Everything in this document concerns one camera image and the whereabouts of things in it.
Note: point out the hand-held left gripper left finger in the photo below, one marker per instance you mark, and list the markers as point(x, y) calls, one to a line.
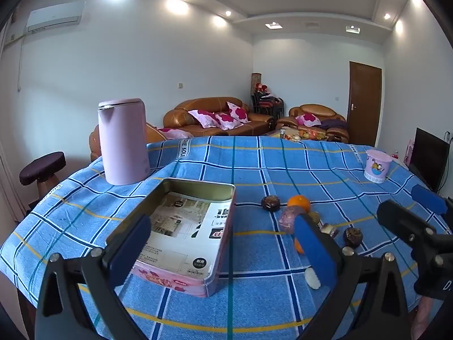
point(129, 246)

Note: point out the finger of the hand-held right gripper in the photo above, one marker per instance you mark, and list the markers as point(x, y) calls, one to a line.
point(428, 198)
point(401, 219)

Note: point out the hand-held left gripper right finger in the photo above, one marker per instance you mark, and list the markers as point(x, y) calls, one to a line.
point(315, 248)

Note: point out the small orange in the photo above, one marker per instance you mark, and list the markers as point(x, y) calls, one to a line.
point(298, 247)

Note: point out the small brown fruit piece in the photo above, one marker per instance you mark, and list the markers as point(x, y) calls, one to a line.
point(329, 229)

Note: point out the dark brown mangosteen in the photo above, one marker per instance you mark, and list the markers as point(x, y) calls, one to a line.
point(352, 237)
point(270, 203)

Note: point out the purple passion fruit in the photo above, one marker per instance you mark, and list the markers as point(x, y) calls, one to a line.
point(288, 218)

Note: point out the large orange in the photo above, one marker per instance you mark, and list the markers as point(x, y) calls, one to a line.
point(299, 202)

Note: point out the pink metal tin box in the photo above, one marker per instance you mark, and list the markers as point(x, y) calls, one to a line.
point(184, 187)

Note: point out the small white fruit piece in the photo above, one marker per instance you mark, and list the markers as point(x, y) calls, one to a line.
point(313, 278)

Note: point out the black television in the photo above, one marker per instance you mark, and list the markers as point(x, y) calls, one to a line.
point(426, 159)

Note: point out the pink paper bag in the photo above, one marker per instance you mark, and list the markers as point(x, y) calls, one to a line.
point(410, 152)

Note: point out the pink cartoon bucket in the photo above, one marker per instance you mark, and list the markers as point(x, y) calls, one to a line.
point(378, 166)

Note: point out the blue plaid tablecloth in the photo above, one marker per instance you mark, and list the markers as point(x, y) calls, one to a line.
point(265, 170)

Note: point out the pink electric kettle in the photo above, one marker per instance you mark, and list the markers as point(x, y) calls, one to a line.
point(124, 141)

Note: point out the brown wooden door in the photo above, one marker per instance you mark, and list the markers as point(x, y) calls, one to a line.
point(364, 106)

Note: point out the colourful snack pile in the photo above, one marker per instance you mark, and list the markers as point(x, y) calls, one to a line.
point(311, 134)

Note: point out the purple cloth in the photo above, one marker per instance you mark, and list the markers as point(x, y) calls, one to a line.
point(334, 124)

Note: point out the dark cushioned wooden stool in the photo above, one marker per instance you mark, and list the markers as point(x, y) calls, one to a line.
point(42, 166)

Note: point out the coffee table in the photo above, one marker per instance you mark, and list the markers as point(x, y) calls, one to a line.
point(279, 134)

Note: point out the light pink pillow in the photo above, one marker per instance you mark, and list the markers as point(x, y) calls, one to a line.
point(175, 133)

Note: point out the pink floral pillow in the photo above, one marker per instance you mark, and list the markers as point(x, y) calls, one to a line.
point(237, 111)
point(308, 119)
point(226, 121)
point(201, 117)

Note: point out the light window curtain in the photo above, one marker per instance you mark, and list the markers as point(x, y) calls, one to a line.
point(12, 184)

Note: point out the brown leather armchair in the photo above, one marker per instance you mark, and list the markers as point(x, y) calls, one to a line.
point(313, 109)

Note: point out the brown leather sofa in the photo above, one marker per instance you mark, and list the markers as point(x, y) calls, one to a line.
point(184, 113)

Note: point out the stack of dark chairs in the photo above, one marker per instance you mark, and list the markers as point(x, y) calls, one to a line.
point(267, 106)

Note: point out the red artificial flowers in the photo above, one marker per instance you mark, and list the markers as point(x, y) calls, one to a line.
point(262, 86)

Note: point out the tall brown floor vase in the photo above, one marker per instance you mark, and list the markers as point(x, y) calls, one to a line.
point(256, 79)

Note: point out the square ceiling light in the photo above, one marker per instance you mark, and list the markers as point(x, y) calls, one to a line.
point(353, 29)
point(273, 25)

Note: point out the ceiling air vent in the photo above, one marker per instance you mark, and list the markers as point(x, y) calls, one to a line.
point(311, 24)

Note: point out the white wall air conditioner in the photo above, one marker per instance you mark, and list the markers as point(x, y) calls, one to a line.
point(56, 16)

